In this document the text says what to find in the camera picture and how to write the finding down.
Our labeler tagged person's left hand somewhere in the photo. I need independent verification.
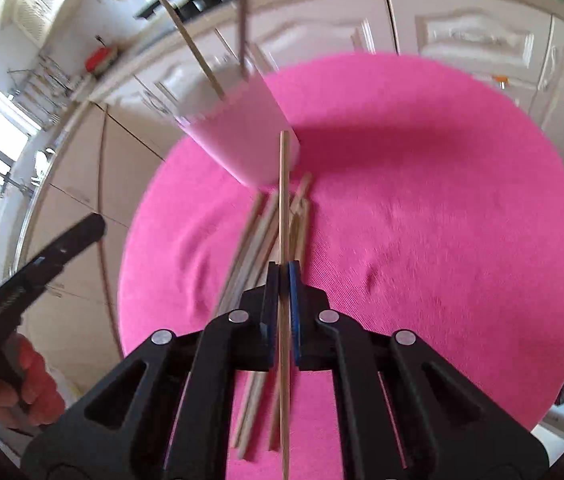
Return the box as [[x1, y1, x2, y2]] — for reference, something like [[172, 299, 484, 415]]
[[0, 334, 65, 433]]

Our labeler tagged cream kitchen base cabinet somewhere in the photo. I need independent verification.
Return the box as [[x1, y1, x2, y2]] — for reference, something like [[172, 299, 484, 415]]
[[17, 0, 564, 411]]

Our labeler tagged black glass cooktop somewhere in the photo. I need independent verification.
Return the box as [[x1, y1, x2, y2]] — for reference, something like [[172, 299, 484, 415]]
[[134, 0, 243, 18]]

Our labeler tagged pink tablecloth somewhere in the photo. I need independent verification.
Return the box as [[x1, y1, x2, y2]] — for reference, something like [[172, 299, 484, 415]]
[[117, 52, 564, 480]]

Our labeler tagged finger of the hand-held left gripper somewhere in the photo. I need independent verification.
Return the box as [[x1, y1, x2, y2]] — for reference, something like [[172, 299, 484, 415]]
[[0, 212, 107, 333]]

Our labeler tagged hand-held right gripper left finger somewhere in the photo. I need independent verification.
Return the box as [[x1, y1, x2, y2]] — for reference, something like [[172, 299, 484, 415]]
[[21, 261, 283, 480]]

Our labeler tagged cream drawer front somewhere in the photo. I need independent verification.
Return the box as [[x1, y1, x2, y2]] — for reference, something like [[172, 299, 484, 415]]
[[387, 0, 555, 106]]

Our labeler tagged wooden chopstick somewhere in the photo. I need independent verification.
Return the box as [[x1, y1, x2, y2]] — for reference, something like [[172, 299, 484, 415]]
[[213, 27, 239, 63], [238, 0, 253, 81], [154, 0, 227, 101], [278, 130, 293, 480]]

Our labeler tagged metal faucet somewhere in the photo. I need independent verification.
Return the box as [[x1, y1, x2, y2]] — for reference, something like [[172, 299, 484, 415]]
[[0, 167, 33, 201]]

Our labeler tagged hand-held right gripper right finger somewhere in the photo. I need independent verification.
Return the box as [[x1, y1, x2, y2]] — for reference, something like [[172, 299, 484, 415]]
[[287, 261, 548, 480]]

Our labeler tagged pink cup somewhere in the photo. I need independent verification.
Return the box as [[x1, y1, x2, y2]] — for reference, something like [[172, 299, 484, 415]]
[[174, 72, 303, 188]]

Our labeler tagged cream lattice wall cabinet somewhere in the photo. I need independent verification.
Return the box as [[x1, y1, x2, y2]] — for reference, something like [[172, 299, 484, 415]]
[[9, 0, 75, 48]]

